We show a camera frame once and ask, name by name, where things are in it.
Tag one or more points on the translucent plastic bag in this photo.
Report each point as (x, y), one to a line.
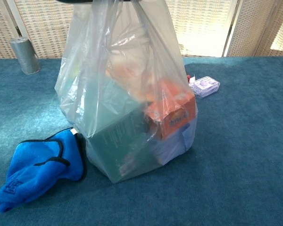
(89, 82)

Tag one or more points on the clear purple plastic case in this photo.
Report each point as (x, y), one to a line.
(206, 86)

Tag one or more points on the woven folding screen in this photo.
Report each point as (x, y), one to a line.
(202, 28)

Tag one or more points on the blue white packet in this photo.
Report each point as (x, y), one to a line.
(172, 148)

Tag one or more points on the orange cardboard box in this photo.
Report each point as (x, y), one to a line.
(174, 117)

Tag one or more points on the small red black object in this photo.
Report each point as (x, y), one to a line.
(191, 80)

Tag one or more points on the teal cardboard box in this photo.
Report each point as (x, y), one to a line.
(118, 141)

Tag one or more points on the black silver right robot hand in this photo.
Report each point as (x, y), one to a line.
(132, 0)

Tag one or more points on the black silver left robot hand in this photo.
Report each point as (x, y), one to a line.
(75, 1)

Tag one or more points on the blue cloth with black trim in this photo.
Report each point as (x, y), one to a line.
(37, 169)

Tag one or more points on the teal table cover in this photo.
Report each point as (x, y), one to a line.
(238, 153)

